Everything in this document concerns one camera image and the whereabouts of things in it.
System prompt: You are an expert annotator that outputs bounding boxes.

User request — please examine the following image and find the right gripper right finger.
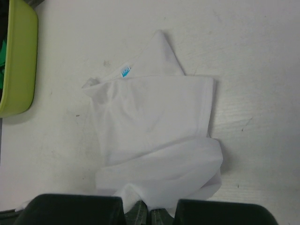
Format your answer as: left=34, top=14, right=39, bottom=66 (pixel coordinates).
left=151, top=209, right=174, bottom=225

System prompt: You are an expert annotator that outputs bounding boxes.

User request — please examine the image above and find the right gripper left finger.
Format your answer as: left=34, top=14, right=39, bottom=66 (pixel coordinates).
left=125, top=201, right=147, bottom=225

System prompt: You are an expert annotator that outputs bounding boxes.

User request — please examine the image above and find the white t shirt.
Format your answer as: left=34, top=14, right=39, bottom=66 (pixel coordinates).
left=82, top=31, right=223, bottom=214

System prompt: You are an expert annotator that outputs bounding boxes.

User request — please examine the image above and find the lime green plastic basket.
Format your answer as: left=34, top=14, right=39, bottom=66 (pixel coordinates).
left=0, top=0, right=38, bottom=118

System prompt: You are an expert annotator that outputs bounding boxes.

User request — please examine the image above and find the green t shirt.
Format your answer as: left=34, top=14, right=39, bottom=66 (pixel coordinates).
left=0, top=38, right=7, bottom=89

